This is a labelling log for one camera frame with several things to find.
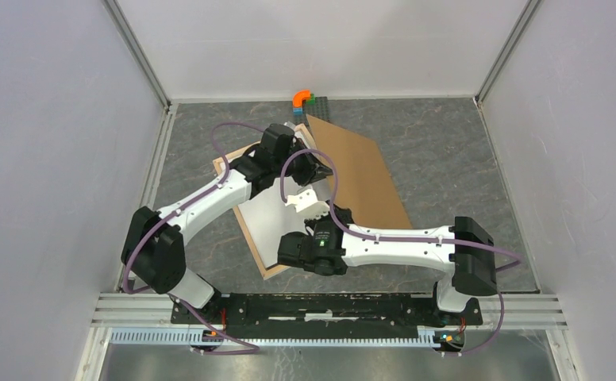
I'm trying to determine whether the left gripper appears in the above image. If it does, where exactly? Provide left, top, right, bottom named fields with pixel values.
left=273, top=139, right=334, bottom=187

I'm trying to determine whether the wooden picture frame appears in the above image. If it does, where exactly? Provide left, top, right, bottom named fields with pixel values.
left=210, top=122, right=317, bottom=280

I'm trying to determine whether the brown cardboard backing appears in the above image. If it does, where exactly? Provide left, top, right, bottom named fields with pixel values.
left=307, top=115, right=412, bottom=229

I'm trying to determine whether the printed photo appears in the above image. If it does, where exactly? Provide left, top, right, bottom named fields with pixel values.
left=234, top=179, right=304, bottom=279

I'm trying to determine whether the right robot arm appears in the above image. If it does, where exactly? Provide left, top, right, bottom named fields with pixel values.
left=277, top=207, right=498, bottom=324

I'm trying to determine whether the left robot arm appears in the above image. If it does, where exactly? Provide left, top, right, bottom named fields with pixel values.
left=121, top=124, right=335, bottom=324

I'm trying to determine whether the grey lego baseplate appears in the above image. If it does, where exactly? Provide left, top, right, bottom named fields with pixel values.
left=295, top=96, right=331, bottom=125

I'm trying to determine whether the orange curved lego brick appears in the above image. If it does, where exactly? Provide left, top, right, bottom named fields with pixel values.
left=292, top=90, right=311, bottom=109

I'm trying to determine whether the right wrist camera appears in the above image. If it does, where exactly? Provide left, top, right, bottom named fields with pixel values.
left=285, top=188, right=329, bottom=220

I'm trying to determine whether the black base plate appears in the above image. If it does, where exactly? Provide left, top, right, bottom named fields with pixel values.
left=199, top=293, right=483, bottom=341

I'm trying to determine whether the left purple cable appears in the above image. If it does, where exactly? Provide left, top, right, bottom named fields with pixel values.
left=121, top=121, right=267, bottom=356

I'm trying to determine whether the purple cable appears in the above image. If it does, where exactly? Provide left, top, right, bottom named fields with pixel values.
left=279, top=148, right=524, bottom=356
left=121, top=121, right=267, bottom=356

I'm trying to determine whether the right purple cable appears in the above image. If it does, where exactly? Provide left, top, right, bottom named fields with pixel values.
left=279, top=148, right=524, bottom=356

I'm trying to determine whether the aluminium rail frame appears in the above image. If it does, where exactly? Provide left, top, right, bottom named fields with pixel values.
left=78, top=98, right=582, bottom=380

